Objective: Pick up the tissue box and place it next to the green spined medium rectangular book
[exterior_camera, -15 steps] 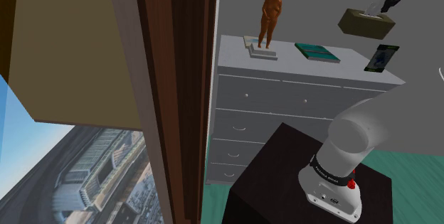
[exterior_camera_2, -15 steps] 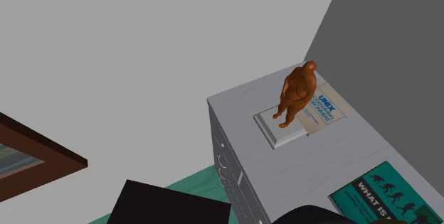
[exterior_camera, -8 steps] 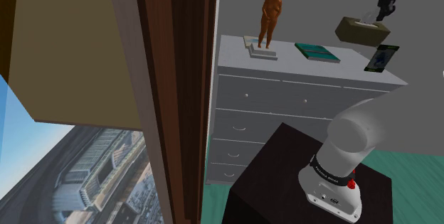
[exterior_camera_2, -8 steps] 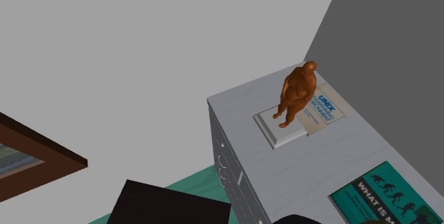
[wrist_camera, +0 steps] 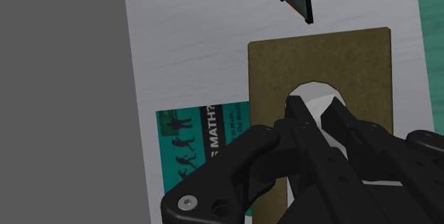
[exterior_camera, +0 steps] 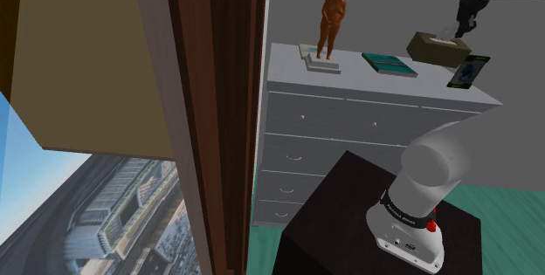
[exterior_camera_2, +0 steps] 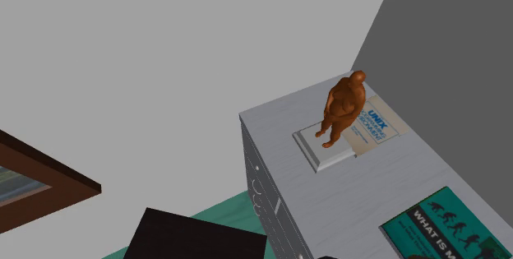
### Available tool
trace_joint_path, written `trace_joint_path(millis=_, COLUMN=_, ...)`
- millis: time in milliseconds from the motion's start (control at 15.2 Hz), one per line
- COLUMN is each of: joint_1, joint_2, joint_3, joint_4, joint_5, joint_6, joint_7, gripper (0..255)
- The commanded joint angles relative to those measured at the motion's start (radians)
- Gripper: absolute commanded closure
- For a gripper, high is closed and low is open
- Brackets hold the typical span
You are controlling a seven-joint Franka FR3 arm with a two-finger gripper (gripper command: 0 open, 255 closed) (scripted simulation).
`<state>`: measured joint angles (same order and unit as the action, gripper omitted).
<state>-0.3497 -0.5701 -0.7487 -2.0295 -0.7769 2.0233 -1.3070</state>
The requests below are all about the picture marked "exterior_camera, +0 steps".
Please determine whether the olive tissue box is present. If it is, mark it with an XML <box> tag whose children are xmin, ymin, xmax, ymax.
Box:
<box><xmin>405</xmin><ymin>27</ymin><xmax>473</xmax><ymax>69</ymax></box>

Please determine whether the black phone with blue picture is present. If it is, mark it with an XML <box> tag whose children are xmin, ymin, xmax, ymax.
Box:
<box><xmin>446</xmin><ymin>54</ymin><xmax>492</xmax><ymax>91</ymax></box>

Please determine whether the teal book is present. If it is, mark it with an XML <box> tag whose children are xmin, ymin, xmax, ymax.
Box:
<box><xmin>361</xmin><ymin>52</ymin><xmax>419</xmax><ymax>79</ymax></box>

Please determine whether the orange figure on grey base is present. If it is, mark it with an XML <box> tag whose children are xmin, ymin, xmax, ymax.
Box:
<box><xmin>304</xmin><ymin>0</ymin><xmax>348</xmax><ymax>75</ymax></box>

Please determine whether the pale flat book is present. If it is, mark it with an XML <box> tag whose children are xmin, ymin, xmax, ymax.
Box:
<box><xmin>298</xmin><ymin>44</ymin><xmax>320</xmax><ymax>59</ymax></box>

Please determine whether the grey chest of drawers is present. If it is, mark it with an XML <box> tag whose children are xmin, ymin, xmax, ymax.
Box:
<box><xmin>252</xmin><ymin>43</ymin><xmax>504</xmax><ymax>229</ymax></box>

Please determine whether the dark robot stand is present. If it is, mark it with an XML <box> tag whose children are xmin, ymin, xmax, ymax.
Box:
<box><xmin>272</xmin><ymin>150</ymin><xmax>485</xmax><ymax>275</ymax></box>

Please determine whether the brown wooden door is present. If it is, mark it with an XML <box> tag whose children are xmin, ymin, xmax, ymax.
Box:
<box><xmin>129</xmin><ymin>0</ymin><xmax>270</xmax><ymax>275</ymax></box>

